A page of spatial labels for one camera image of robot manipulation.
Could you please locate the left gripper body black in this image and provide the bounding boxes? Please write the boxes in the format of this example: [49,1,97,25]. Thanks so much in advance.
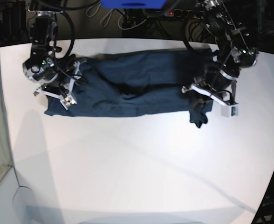
[192,67,239,103]

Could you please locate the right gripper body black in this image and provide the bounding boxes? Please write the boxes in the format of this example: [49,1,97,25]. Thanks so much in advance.
[41,60,88,98]

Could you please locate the dark blue t-shirt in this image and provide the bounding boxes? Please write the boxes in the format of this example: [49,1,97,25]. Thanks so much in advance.
[45,50,212,127]

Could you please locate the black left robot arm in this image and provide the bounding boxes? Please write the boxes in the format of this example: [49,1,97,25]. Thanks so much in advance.
[181,0,259,105]

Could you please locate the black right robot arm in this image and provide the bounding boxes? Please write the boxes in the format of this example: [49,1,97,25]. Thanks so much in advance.
[23,0,88,98]

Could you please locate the blue plastic box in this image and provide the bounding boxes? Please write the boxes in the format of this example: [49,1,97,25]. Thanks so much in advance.
[101,0,166,9]

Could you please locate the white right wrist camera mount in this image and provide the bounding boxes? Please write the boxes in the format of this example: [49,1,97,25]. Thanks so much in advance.
[34,60,86,110]

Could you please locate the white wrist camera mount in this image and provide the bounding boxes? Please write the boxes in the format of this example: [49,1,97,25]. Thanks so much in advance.
[34,60,86,110]
[181,81,239,119]

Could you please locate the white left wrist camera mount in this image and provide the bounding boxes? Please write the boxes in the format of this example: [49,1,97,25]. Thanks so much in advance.
[181,81,239,119]

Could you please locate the black power strip red switch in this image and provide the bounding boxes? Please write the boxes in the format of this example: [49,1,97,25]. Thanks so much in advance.
[164,9,203,19]

